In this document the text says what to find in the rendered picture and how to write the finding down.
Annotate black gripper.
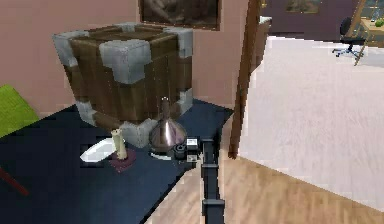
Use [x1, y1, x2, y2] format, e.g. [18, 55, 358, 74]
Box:
[173, 143, 188, 160]

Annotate silver metal flask vase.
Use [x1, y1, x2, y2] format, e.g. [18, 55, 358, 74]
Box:
[148, 96, 188, 160]

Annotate dark red candle holder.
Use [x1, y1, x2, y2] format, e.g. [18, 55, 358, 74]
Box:
[109, 148, 138, 174]

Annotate cream candle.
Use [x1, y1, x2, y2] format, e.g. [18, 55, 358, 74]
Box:
[110, 128, 128, 160]

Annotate dark blue table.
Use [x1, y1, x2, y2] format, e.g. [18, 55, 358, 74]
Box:
[0, 98, 234, 224]

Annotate brown wooden crate grey corners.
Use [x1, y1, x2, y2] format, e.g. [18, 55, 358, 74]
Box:
[51, 21, 195, 149]

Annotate dark framed picture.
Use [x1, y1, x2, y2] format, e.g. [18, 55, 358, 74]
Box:
[137, 0, 222, 32]

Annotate black office chair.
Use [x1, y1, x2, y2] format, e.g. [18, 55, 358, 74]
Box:
[331, 16, 367, 59]

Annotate wooden desk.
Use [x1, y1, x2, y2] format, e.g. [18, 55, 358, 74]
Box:
[346, 0, 384, 67]

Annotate brown wooden door frame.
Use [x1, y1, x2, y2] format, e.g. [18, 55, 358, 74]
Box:
[227, 0, 263, 160]

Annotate framed picture on purple wall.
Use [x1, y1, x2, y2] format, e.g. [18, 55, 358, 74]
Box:
[285, 0, 322, 15]

